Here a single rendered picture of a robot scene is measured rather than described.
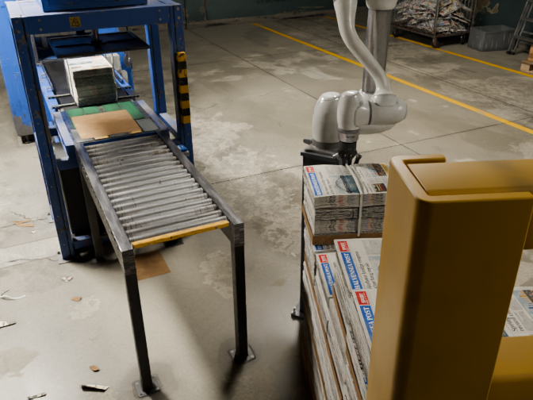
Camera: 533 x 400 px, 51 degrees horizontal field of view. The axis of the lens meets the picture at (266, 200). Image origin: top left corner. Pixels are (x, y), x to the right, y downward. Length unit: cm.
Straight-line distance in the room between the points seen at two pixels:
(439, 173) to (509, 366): 22
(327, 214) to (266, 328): 111
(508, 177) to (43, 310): 321
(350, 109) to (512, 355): 180
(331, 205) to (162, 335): 138
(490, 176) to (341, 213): 175
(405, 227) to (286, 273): 310
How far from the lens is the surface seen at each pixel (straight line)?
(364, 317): 155
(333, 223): 223
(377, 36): 256
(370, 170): 239
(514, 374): 60
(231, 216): 255
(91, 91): 427
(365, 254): 180
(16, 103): 589
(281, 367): 291
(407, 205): 45
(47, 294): 364
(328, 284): 205
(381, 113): 235
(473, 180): 47
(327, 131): 264
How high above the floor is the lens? 204
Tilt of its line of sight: 28 degrees down
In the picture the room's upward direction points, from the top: 1 degrees counter-clockwise
